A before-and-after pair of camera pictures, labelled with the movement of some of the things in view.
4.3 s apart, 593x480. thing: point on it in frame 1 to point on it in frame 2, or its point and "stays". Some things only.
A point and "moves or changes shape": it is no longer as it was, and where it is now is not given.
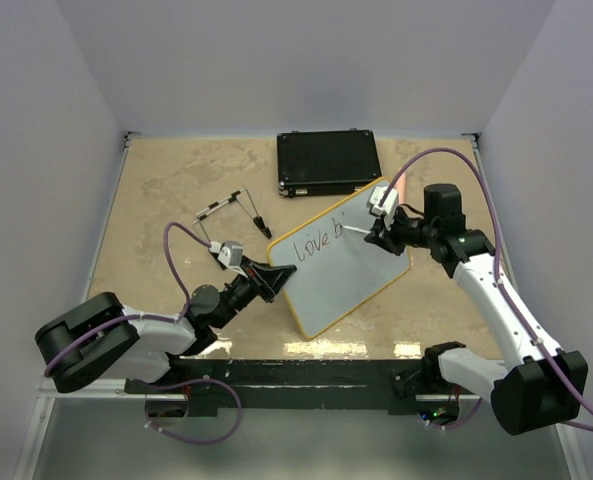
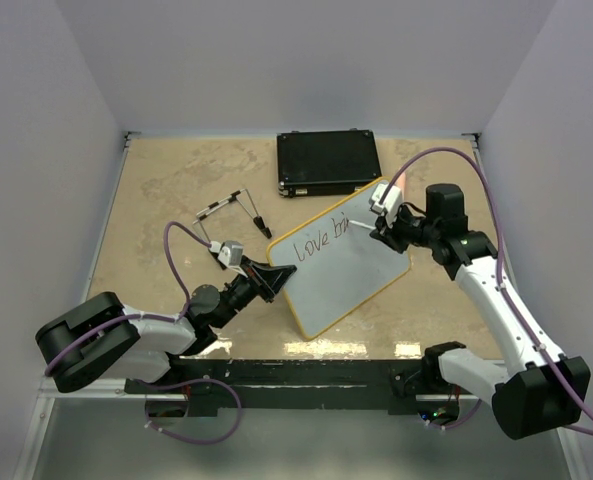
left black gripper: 266,280 stays
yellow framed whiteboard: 336,268 stays
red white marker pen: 356,229 moves or changes shape
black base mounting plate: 297,385 stays
